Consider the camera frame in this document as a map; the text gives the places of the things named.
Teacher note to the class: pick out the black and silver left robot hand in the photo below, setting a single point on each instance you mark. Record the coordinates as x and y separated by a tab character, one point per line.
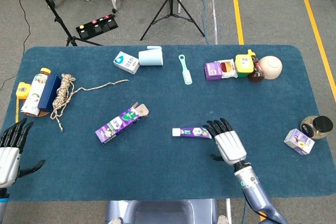
9	153

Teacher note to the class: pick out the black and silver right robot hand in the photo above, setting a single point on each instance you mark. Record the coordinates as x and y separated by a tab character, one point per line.
229	145

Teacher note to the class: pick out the purple toothpaste tube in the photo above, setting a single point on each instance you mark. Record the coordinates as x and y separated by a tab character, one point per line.
190	132

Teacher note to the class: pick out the purple toothpaste box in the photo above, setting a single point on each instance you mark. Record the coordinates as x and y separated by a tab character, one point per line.
118	124

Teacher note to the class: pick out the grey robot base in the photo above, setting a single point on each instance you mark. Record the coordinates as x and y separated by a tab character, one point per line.
162	212

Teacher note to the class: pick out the navy blue box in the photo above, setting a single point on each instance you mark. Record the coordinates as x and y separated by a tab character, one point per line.
49	93

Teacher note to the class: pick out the yellow and green drink box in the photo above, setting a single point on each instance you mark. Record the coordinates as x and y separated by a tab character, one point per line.
244	65

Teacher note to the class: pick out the black foot pedal box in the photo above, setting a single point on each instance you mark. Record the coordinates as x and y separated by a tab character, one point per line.
97	27

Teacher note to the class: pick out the brown round coaster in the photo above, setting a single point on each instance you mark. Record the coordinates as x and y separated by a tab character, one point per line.
43	114

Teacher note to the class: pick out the drink bottle with yellow cap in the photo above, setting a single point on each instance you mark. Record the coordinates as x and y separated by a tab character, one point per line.
34	93

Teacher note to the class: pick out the yellow tape measure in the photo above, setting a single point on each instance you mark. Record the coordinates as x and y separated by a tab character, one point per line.
23	88

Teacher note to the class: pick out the purple and white juice carton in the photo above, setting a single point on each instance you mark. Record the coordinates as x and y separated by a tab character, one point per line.
299	141

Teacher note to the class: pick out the blue table mat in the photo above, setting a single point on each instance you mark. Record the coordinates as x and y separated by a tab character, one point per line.
162	166

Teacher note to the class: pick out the small purple carton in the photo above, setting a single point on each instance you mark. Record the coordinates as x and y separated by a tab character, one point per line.
213	72

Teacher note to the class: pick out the white and red snack packet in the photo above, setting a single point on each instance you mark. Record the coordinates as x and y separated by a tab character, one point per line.
228	69

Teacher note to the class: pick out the dark sauce bottle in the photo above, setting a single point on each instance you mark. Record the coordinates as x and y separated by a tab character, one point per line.
256	73

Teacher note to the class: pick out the mint green brush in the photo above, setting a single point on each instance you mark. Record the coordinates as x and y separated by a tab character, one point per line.
186	75

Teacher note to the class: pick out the beige bowl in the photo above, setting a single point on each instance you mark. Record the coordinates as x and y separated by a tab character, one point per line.
271	66

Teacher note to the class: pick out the glass jar with black lid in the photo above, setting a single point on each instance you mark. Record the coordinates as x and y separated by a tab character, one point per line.
319	127

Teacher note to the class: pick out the light blue plastic cup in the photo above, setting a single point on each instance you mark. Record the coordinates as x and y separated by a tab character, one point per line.
151	57

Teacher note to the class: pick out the white and blue milk carton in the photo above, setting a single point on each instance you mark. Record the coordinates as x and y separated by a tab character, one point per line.
126	62

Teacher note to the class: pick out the black light stand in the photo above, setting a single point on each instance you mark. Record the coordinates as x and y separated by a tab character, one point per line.
56	16

